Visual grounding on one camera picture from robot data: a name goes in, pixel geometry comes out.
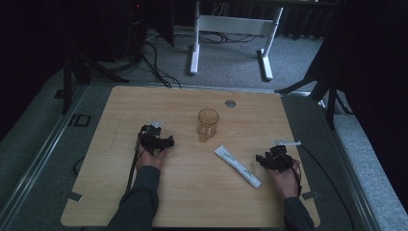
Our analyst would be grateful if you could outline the black tripod stand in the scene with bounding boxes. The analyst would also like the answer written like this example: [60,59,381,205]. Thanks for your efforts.
[274,44,354,131]
[53,38,131,116]

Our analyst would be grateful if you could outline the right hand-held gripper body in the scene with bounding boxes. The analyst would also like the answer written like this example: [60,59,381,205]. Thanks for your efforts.
[265,139,302,174]

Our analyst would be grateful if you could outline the person's left hand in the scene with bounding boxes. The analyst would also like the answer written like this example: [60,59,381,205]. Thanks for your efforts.
[136,144,169,171]

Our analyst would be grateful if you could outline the left hand-held gripper cable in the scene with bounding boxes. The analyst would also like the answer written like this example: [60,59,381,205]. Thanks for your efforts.
[125,140,142,193]

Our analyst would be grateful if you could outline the black computer tower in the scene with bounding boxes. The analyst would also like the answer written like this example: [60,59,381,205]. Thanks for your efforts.
[123,0,152,61]

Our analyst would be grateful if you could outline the black rectangular floor marker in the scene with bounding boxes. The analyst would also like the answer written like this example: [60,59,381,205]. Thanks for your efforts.
[67,113,92,128]

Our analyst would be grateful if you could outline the white metal desk frame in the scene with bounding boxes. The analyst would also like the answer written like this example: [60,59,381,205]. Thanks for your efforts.
[189,0,285,82]

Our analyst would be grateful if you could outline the white toothpaste tube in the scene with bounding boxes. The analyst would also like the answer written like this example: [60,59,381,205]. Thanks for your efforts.
[214,144,263,190]

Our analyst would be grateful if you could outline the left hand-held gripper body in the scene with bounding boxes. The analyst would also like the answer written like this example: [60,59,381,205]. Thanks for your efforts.
[138,118,167,157]

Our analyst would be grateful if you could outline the person's right hand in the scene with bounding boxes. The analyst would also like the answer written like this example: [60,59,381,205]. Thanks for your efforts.
[267,161,302,199]

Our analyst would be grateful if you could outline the black floor cables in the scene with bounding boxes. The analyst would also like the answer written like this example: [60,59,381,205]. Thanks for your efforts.
[109,30,259,90]

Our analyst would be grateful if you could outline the grey tape strip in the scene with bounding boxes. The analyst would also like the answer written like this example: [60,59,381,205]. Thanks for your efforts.
[65,191,84,203]
[300,190,320,201]

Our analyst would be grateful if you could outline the clear glass cup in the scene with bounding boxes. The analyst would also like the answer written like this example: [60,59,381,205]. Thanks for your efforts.
[196,108,221,143]

